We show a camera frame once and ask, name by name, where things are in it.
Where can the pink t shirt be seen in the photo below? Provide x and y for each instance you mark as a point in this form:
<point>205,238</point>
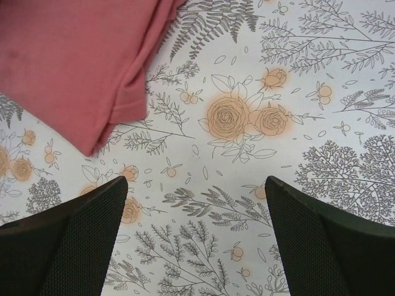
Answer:
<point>80,66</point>

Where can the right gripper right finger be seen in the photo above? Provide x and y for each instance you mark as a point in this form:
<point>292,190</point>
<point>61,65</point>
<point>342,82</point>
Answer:
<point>326,250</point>

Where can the floral patterned table mat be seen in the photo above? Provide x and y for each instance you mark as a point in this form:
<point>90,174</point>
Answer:
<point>237,91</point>

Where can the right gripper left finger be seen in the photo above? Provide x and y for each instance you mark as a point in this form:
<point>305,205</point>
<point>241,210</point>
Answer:
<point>65,250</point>

